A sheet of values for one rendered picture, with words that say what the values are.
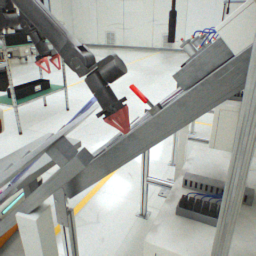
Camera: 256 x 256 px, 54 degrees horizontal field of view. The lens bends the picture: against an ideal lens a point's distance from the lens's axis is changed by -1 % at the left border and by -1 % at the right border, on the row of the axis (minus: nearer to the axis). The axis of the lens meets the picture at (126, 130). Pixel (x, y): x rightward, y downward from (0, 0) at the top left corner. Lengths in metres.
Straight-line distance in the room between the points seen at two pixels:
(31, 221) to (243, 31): 0.60
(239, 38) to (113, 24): 10.18
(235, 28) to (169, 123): 0.24
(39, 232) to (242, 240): 0.60
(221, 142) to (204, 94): 1.66
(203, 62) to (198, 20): 8.96
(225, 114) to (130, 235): 1.15
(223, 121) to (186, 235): 1.38
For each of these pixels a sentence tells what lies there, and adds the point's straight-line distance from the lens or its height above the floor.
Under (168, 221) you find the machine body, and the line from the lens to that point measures 0.92.
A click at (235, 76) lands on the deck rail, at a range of 0.54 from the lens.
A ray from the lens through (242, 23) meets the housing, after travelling 0.55.
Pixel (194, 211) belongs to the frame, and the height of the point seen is 0.66.
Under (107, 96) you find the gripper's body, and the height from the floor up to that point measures 1.04.
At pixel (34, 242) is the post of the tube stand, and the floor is 0.75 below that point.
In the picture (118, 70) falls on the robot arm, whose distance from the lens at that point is 0.72.
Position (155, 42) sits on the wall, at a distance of 9.99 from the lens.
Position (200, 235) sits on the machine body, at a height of 0.62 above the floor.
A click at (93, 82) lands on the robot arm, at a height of 1.08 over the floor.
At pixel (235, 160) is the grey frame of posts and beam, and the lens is 0.56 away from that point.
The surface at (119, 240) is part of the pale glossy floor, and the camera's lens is 1.68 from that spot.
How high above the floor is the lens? 1.26
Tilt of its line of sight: 25 degrees down
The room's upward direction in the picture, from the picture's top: straight up
